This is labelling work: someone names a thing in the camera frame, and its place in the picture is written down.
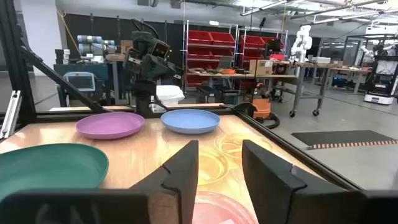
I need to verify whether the white plastic bag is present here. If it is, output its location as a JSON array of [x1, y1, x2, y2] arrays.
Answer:
[[155, 85, 186, 106]]

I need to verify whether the pink translucent plastic plate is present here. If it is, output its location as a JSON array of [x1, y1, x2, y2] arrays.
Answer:
[[192, 190, 259, 224]]

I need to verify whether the silver aluminium bracket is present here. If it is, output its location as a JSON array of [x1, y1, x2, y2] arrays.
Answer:
[[0, 90, 23, 140]]

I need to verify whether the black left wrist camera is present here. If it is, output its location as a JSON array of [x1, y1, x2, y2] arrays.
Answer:
[[151, 40, 172, 60]]

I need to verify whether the black vacuum hose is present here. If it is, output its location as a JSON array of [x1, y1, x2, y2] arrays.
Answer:
[[262, 111, 280, 130]]

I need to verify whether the cardboard box with label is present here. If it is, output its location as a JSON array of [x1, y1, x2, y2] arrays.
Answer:
[[249, 59, 275, 77]]

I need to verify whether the large purple plastic plate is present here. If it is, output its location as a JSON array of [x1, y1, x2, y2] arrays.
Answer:
[[75, 111, 146, 141]]

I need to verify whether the black hazard-striped floor mat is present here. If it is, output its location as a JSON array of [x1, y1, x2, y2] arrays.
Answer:
[[291, 129, 398, 151]]

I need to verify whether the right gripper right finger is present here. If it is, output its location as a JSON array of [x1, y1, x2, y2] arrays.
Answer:
[[241, 139, 367, 224]]

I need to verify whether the grey laptop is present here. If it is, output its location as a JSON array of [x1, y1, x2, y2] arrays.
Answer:
[[217, 55, 234, 70]]

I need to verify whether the stack of black boxes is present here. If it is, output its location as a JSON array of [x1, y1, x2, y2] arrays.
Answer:
[[55, 49, 71, 65]]

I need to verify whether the small plain cardboard box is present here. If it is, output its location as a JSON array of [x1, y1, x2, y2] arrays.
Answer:
[[120, 39, 134, 54]]

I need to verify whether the wooden workbench on casters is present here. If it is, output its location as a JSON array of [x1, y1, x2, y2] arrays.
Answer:
[[189, 70, 323, 118]]

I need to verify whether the black aluminium table frame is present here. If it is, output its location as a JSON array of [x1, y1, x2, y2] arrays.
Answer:
[[0, 0, 363, 191]]

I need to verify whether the red storage bin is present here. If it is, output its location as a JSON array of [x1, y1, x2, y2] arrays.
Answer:
[[187, 47, 213, 60], [210, 31, 236, 47], [261, 36, 285, 50], [211, 48, 234, 60], [187, 30, 214, 45], [239, 34, 266, 49]]

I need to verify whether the orange translucent plastic plate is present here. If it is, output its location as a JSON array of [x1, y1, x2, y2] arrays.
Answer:
[[197, 146, 233, 187], [213, 133, 253, 158]]

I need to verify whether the black and white robot cart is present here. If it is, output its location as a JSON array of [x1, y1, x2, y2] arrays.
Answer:
[[363, 43, 398, 106]]

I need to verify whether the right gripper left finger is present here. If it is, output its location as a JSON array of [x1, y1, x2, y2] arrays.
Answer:
[[129, 139, 200, 224]]

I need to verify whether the large blue plastic plate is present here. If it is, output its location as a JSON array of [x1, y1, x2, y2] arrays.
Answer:
[[160, 109, 221, 135]]

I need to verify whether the wooden table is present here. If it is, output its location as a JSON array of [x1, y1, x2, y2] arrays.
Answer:
[[323, 63, 373, 96]]

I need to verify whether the orange shop vacuum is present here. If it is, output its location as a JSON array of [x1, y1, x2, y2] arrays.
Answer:
[[251, 86, 273, 121]]

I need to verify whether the dark blue cabinet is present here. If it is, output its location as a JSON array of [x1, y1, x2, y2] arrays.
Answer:
[[53, 62, 110, 105]]

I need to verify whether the teach pendant with screen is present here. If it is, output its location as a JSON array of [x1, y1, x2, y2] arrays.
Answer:
[[63, 71, 97, 93]]

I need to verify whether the silver metal shelf rack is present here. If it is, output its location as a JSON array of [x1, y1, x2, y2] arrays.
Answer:
[[183, 19, 239, 93], [238, 26, 289, 91]]

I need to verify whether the large green plastic plate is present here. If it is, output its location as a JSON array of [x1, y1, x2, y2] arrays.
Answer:
[[0, 142, 109, 202]]

